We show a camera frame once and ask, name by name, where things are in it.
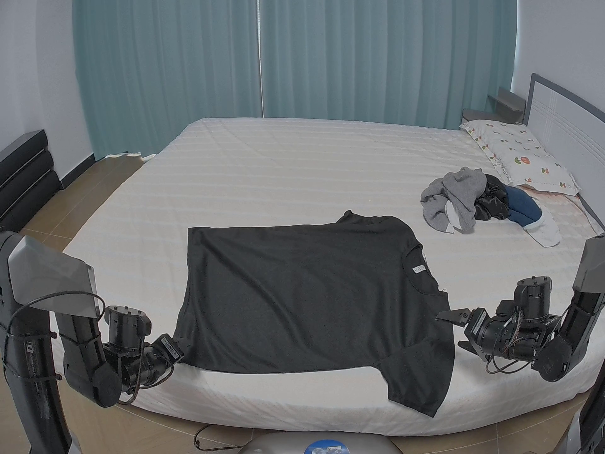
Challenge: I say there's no blue-green curtain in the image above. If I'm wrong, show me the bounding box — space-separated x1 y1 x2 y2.
260 0 518 131
72 0 263 160

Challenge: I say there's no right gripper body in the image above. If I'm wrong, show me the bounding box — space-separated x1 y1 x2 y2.
465 308 521 360

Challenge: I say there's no bed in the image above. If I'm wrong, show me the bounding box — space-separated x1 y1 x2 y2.
21 73 605 443

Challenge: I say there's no black chest of drawers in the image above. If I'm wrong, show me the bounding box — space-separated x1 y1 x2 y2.
0 129 63 235

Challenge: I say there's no grey bedside table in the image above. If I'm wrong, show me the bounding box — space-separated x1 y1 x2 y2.
462 87 526 125

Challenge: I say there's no white printed pillow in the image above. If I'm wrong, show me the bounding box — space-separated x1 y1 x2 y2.
459 119 581 193

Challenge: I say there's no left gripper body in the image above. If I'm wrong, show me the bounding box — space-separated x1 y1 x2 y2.
142 333 185 384

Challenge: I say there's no black cable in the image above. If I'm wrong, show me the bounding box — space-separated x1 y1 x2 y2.
194 423 223 453
6 291 107 349

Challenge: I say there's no pile of clothes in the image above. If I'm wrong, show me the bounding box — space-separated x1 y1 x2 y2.
421 167 562 248

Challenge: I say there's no black T-shirt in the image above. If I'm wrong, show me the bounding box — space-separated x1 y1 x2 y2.
172 210 456 418

